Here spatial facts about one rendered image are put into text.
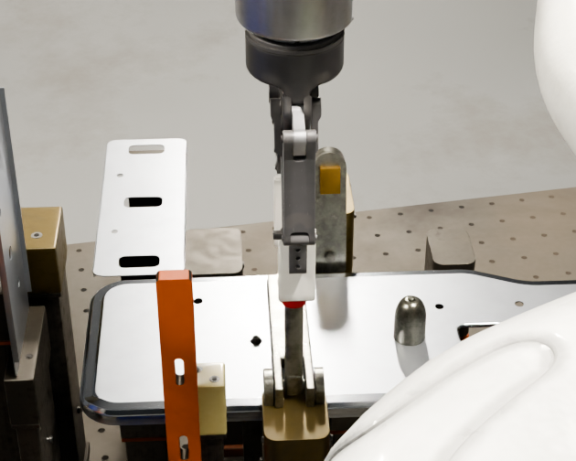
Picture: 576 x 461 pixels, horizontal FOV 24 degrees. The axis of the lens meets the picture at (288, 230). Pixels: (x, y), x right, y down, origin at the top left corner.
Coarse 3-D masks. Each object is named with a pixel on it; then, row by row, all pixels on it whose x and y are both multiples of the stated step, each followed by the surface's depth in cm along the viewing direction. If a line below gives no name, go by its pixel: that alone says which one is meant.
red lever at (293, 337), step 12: (288, 312) 114; (300, 312) 115; (288, 324) 115; (300, 324) 115; (288, 336) 116; (300, 336) 116; (288, 348) 117; (300, 348) 117; (288, 360) 118; (300, 360) 118; (288, 372) 118; (300, 372) 118; (288, 384) 119; (300, 384) 119
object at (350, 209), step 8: (352, 200) 148; (352, 208) 147; (352, 216) 147; (352, 224) 147; (352, 232) 148; (352, 240) 149; (352, 248) 150; (352, 256) 150; (352, 264) 151; (344, 272) 151
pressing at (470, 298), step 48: (144, 288) 142; (240, 288) 142; (336, 288) 142; (384, 288) 142; (432, 288) 142; (480, 288) 142; (528, 288) 142; (96, 336) 136; (144, 336) 136; (240, 336) 136; (336, 336) 136; (384, 336) 136; (432, 336) 136; (96, 384) 129; (144, 384) 129; (240, 384) 129; (336, 384) 129; (384, 384) 129
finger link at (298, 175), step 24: (288, 144) 98; (312, 144) 98; (288, 168) 100; (312, 168) 100; (288, 192) 101; (312, 192) 101; (288, 216) 101; (312, 216) 102; (288, 240) 102; (312, 240) 102
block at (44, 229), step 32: (32, 224) 142; (64, 224) 146; (32, 256) 139; (64, 256) 145; (32, 288) 141; (64, 288) 147; (64, 320) 146; (64, 352) 147; (64, 384) 149; (64, 416) 152; (64, 448) 155
